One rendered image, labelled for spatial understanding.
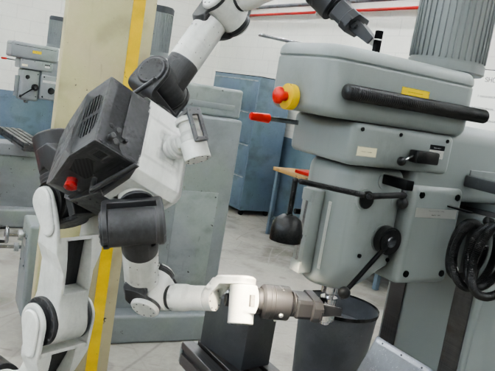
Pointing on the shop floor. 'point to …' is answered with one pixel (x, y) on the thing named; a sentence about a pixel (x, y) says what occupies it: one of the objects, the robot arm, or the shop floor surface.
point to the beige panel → (72, 75)
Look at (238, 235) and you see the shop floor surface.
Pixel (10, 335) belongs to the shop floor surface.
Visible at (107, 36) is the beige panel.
